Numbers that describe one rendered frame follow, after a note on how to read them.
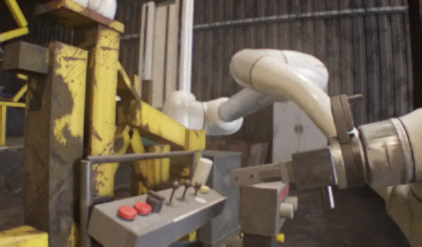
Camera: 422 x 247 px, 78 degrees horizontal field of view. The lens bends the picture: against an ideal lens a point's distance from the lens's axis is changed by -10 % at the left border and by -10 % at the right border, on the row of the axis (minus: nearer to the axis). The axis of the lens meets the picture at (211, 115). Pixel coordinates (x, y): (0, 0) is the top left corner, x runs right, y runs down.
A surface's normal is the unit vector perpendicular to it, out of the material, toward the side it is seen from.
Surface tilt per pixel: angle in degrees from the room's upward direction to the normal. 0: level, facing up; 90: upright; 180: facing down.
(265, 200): 90
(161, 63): 90
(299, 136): 90
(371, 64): 90
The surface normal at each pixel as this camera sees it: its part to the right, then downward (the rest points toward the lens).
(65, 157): 0.92, 0.00
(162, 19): -0.52, -0.05
